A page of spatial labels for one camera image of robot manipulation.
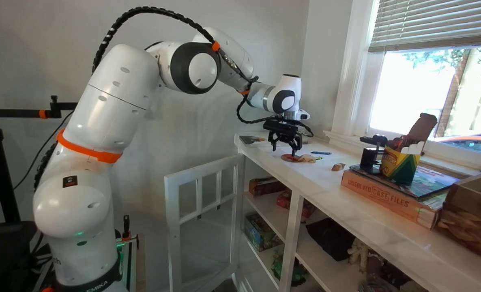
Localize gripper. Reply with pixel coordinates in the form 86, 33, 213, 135
263, 119, 303, 157

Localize red brown box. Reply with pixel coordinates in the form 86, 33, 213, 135
248, 177, 288, 198

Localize black object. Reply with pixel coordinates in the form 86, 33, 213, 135
359, 134, 389, 175

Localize blue green puzzle box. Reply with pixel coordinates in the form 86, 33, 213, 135
244, 213, 284, 252

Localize orange board game box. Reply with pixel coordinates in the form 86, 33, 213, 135
341, 168, 449, 230

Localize yellow green crayon box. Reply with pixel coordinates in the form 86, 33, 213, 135
380, 142, 426, 185

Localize dark green game box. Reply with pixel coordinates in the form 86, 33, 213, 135
349, 163, 461, 200

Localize dark flat book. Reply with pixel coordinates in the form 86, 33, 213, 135
239, 135, 272, 147

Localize red packet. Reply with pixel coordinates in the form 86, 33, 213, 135
276, 190, 317, 219

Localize black bag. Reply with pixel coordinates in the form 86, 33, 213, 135
305, 217, 357, 262

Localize green toy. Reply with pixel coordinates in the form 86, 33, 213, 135
271, 251, 311, 287

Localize white glass cabinet door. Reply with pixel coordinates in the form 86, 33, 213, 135
164, 154, 245, 292

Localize window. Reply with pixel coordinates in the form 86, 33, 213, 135
332, 0, 481, 171

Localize brown cardboard piece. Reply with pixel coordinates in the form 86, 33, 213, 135
388, 112, 438, 153

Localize white cabinet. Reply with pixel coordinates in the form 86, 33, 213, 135
164, 131, 481, 292

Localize heap of toys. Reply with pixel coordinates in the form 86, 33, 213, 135
347, 238, 429, 292

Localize black clamp with orange grip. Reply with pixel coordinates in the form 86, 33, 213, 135
121, 215, 132, 242

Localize orange car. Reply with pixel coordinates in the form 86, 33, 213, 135
434, 133, 481, 157

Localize wooden crate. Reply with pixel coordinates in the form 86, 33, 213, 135
436, 168, 481, 265

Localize window blinds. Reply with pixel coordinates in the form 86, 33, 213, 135
368, 0, 481, 53

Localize black case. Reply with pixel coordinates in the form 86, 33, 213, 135
0, 221, 39, 292

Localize black cable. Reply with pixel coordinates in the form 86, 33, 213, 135
0, 112, 74, 214

